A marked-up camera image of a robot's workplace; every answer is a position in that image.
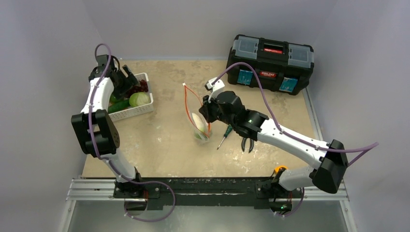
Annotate black pliers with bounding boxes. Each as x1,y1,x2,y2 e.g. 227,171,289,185
241,138,254,153

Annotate black toolbox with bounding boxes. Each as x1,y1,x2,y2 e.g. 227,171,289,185
226,34,314,95

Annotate red grape bunch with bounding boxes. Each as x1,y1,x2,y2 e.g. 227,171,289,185
126,80,149,98

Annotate green handled screwdriver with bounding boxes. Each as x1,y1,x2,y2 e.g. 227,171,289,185
217,125,233,150

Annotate green cabbage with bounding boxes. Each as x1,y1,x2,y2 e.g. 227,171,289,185
129,92,151,107

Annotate white perforated basket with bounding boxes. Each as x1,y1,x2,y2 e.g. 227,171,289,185
109,72,154,122

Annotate white radish with leaves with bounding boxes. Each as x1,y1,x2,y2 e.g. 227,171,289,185
191,113,210,141

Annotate green cucumber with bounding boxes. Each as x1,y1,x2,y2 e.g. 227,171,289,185
107,99,130,114

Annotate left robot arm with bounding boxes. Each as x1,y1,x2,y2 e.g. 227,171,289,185
71,55,144,198

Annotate yellow handled tool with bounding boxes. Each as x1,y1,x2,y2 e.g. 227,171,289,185
274,165,288,174

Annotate clear zip bag orange zipper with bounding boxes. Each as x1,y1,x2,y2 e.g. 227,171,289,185
182,83,213,144

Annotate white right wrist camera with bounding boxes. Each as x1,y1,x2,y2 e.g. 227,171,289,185
205,77,225,103

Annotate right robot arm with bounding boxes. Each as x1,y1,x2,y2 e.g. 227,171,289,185
199,91,348,197

